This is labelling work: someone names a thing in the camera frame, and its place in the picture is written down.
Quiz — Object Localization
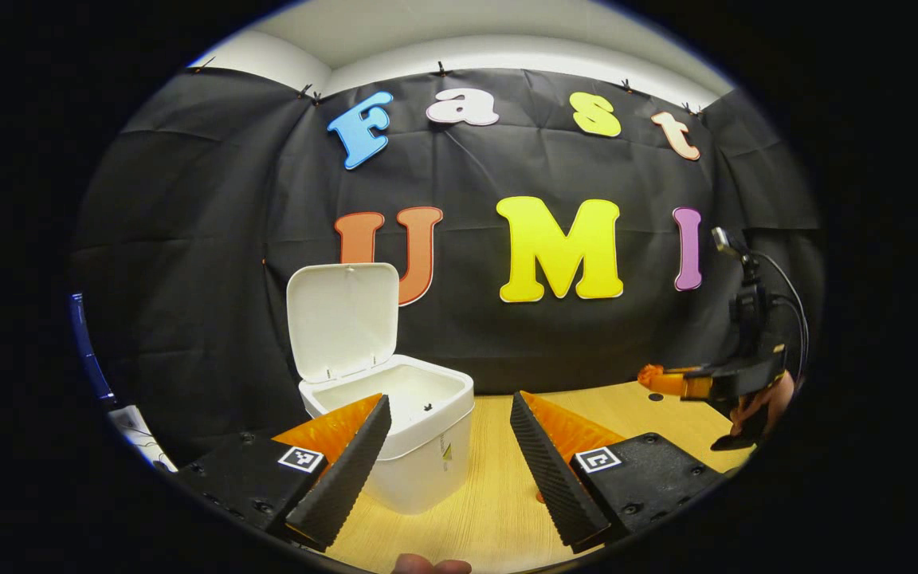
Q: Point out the blue panel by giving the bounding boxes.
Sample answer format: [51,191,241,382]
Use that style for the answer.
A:
[70,293,115,402]

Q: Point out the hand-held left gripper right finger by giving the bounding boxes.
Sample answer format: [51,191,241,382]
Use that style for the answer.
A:
[509,391,726,555]

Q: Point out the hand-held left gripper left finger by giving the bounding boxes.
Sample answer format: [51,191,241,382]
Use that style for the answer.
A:
[175,393,393,552]

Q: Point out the wooden desktop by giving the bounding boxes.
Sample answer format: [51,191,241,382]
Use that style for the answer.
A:
[324,381,755,574]

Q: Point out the black backdrop cloth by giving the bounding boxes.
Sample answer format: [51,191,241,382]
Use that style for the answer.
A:
[69,65,826,467]

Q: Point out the white desktop garbage bin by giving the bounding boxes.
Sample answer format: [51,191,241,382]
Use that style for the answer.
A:
[286,262,476,516]

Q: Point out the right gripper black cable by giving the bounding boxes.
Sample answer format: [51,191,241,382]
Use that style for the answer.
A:
[752,251,810,385]

